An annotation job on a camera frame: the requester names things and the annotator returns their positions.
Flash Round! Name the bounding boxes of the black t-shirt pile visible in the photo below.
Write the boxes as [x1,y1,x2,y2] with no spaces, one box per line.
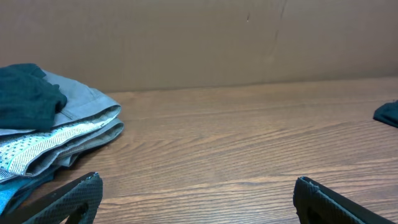
[373,101,398,128]

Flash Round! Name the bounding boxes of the dark teal folded garment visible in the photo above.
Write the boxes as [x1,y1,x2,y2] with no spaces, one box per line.
[1,63,67,131]

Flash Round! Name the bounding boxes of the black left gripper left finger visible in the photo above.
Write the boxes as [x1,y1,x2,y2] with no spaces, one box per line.
[1,172,103,224]

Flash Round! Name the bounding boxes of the blue denim folded jeans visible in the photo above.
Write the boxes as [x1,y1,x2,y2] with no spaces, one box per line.
[1,166,60,215]

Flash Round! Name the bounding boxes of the grey folded shorts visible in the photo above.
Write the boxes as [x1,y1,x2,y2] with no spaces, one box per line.
[1,71,121,182]

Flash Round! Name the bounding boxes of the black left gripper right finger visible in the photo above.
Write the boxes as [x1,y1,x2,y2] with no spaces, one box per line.
[293,177,394,224]

